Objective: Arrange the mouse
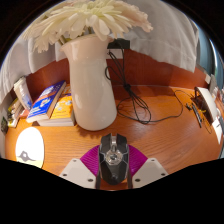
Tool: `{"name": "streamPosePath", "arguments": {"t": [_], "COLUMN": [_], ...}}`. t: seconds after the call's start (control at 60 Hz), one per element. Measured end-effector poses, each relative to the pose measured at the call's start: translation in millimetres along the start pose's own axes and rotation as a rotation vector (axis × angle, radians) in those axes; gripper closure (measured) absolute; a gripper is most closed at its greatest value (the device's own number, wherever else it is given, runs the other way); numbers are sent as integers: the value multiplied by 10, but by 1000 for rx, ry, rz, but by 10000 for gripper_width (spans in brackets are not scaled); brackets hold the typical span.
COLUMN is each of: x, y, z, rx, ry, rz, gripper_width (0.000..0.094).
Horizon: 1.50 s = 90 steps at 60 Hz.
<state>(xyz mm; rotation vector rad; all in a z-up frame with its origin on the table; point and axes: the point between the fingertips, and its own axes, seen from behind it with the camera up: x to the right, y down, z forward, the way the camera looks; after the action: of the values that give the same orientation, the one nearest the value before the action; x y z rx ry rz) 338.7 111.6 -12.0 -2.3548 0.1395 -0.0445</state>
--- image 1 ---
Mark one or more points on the white curtain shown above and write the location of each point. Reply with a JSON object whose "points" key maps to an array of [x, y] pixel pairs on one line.
{"points": [[166, 33]]}

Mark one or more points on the orange yellow book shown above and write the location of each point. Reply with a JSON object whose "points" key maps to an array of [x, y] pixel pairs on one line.
{"points": [[63, 111]]}

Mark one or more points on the blue book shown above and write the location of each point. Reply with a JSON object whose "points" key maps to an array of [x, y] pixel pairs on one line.
{"points": [[46, 100]]}

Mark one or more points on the reddish brown book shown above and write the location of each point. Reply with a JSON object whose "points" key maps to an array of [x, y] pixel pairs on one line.
{"points": [[24, 114]]}

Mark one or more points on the black grey computer mouse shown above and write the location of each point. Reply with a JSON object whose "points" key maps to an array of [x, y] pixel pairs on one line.
{"points": [[114, 156]]}

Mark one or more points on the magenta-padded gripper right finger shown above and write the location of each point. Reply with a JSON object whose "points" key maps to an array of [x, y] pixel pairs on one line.
{"points": [[150, 170]]}

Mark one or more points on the beige travel cup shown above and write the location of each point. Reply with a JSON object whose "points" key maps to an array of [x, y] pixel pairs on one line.
{"points": [[20, 91]]}

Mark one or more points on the white paper sheet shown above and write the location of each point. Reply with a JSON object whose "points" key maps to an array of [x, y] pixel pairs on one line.
{"points": [[218, 130]]}

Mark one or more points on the black pen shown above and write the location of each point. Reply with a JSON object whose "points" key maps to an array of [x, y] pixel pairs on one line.
{"points": [[197, 115]]}

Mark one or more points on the white yellow black mouse pad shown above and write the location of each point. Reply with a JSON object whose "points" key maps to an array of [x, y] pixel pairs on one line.
{"points": [[30, 141]]}

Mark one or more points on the yellow black book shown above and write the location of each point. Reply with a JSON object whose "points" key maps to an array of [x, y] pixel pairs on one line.
{"points": [[13, 106]]}

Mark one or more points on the white flat device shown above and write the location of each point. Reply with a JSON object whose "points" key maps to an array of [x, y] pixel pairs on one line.
{"points": [[207, 101]]}

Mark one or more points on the dark mug with green print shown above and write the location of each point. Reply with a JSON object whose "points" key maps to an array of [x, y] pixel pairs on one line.
{"points": [[4, 125]]}

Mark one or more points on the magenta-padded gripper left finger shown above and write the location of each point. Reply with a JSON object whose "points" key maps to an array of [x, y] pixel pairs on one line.
{"points": [[78, 171]]}

